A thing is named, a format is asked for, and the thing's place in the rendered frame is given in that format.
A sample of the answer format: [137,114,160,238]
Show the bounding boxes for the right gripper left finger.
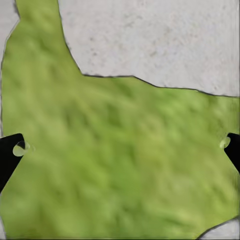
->
[0,132,29,193]

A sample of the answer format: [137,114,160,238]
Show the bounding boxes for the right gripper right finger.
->
[220,132,240,173]

